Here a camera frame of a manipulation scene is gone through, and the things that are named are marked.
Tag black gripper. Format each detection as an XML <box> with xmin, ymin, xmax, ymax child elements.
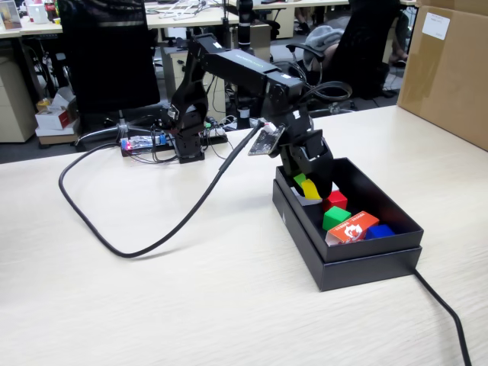
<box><xmin>279</xmin><ymin>108</ymin><xmax>336</xmax><ymax>200</ymax></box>

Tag yellow wooden cube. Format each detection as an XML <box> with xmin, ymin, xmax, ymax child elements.
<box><xmin>300</xmin><ymin>178</ymin><xmax>322</xmax><ymax>201</ymax></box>

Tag red wooden cube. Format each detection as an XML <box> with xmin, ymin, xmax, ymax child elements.
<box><xmin>322</xmin><ymin>190</ymin><xmax>349</xmax><ymax>213</ymax></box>

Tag green wooden cube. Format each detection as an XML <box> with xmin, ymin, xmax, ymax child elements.
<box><xmin>322</xmin><ymin>206</ymin><xmax>352</xmax><ymax>232</ymax></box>

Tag black cardboard box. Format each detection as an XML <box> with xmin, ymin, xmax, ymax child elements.
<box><xmin>271</xmin><ymin>156</ymin><xmax>425</xmax><ymax>293</ymax></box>

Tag large brown cardboard box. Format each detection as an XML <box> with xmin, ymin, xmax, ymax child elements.
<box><xmin>396</xmin><ymin>0</ymin><xmax>488</xmax><ymax>153</ymax></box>

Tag white red cardboard box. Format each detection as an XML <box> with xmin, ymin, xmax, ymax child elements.
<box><xmin>34</xmin><ymin>106</ymin><xmax>74</xmax><ymax>131</ymax></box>

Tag white rectangular block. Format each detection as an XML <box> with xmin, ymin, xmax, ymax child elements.
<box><xmin>291</xmin><ymin>185</ymin><xmax>325</xmax><ymax>207</ymax></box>

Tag orange paper carton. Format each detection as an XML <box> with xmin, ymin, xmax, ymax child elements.
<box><xmin>325</xmin><ymin>209</ymin><xmax>379</xmax><ymax>248</ymax></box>

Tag blue wooden cube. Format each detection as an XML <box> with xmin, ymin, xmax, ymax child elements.
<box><xmin>364</xmin><ymin>224</ymin><xmax>396</xmax><ymax>241</ymax></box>

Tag black office chair chrome armrests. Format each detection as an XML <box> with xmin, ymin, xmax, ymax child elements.
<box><xmin>285</xmin><ymin>0</ymin><xmax>401</xmax><ymax>121</ymax></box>

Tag grey cloth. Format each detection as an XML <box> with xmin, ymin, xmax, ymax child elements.
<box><xmin>304</xmin><ymin>23</ymin><xmax>346</xmax><ymax>72</ymax></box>

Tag tall beige cabinet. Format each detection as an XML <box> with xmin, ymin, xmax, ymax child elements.
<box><xmin>249</xmin><ymin>23</ymin><xmax>272</xmax><ymax>66</ymax></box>

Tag black vertical pole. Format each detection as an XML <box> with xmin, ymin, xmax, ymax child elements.
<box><xmin>235</xmin><ymin>0</ymin><xmax>255</xmax><ymax>120</ymax></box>

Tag controller board with red LED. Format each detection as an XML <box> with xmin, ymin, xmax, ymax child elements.
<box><xmin>120</xmin><ymin>133</ymin><xmax>169</xmax><ymax>154</ymax></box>

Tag beige drawer cabinet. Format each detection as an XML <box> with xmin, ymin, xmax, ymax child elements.
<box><xmin>162</xmin><ymin>47</ymin><xmax>226</xmax><ymax>115</ymax></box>

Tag beige office desk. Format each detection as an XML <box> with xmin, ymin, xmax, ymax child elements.
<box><xmin>146</xmin><ymin>2</ymin><xmax>240</xmax><ymax>30</ymax></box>
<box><xmin>0</xmin><ymin>17</ymin><xmax>64</xmax><ymax>40</ymax></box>

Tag white laptop stand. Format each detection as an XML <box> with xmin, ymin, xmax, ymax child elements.
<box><xmin>156</xmin><ymin>2</ymin><xmax>207</xmax><ymax>21</ymax></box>

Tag black mesh office chair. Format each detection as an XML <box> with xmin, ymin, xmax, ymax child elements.
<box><xmin>56</xmin><ymin>0</ymin><xmax>169</xmax><ymax>148</ymax></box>

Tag beige side cabinet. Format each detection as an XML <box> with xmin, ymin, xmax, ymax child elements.
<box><xmin>0</xmin><ymin>56</ymin><xmax>38</xmax><ymax>144</ymax></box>

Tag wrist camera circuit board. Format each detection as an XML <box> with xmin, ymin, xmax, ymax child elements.
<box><xmin>247</xmin><ymin>122</ymin><xmax>287</xmax><ymax>158</ymax></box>

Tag thin black wire loop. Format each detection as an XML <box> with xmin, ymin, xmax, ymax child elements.
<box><xmin>207</xmin><ymin>140</ymin><xmax>235</xmax><ymax>162</ymax></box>

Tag thick black camera cable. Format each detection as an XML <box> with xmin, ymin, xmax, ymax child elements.
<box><xmin>58</xmin><ymin>120</ymin><xmax>268</xmax><ymax>259</ymax></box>

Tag black cable under box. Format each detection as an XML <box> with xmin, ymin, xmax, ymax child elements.
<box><xmin>413</xmin><ymin>268</ymin><xmax>473</xmax><ymax>366</ymax></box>

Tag picture frame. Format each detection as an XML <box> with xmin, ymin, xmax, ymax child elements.
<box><xmin>0</xmin><ymin>0</ymin><xmax>23</xmax><ymax>31</ymax></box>

